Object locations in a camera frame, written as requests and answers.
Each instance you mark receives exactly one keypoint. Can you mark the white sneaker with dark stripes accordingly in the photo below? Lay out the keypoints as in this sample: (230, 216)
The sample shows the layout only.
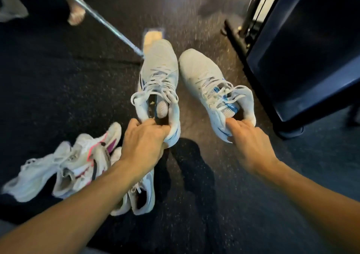
(160, 65)

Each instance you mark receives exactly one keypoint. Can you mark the person's right hand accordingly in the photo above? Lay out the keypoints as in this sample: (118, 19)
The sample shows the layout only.
(251, 148)

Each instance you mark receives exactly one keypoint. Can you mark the person's left hand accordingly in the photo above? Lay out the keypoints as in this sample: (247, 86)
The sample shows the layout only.
(142, 147)

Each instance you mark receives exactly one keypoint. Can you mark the flat mop with metal pole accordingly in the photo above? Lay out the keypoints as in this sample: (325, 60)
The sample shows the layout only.
(104, 20)

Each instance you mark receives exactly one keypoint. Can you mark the black machine cabinet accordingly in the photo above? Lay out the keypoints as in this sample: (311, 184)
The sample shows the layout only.
(312, 51)

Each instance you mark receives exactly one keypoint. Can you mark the white sneaker with blue tongue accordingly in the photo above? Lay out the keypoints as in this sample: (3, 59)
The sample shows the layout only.
(202, 74)

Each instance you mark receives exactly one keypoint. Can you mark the white grey sneaker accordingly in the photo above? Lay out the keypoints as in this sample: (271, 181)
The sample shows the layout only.
(119, 207)
(146, 189)

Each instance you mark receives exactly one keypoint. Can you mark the plain white sneaker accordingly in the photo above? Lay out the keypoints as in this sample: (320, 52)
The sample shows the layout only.
(31, 175)

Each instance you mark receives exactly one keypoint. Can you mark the person's left forearm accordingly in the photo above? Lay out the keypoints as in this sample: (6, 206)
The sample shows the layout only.
(76, 206)

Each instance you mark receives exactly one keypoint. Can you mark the person's left fingers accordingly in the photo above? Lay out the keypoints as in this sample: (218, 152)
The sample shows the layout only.
(153, 130)

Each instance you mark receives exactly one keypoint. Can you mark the person's right fingers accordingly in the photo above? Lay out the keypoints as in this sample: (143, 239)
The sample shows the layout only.
(239, 126)

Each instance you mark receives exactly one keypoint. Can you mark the person's right forearm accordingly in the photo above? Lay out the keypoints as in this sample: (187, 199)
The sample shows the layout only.
(315, 203)

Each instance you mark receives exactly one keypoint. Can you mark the white sneaker with pink accents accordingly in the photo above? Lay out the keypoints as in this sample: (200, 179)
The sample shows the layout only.
(76, 169)
(111, 134)

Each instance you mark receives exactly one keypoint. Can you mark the black metal equipment frame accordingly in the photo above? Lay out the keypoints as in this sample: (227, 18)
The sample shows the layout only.
(244, 29)

